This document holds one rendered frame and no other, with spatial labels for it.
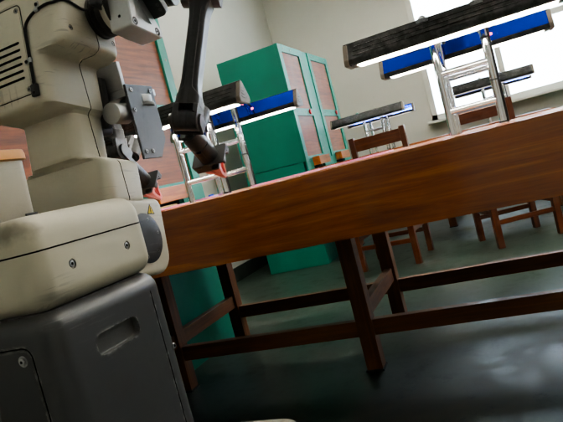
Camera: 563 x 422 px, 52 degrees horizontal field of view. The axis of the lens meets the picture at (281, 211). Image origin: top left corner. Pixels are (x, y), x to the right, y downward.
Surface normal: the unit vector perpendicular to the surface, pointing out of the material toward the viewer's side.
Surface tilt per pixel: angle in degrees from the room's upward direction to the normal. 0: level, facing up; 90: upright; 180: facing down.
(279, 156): 90
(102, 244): 90
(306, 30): 90
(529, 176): 90
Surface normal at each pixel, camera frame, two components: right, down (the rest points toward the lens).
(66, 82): 0.90, -0.21
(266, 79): -0.36, 0.15
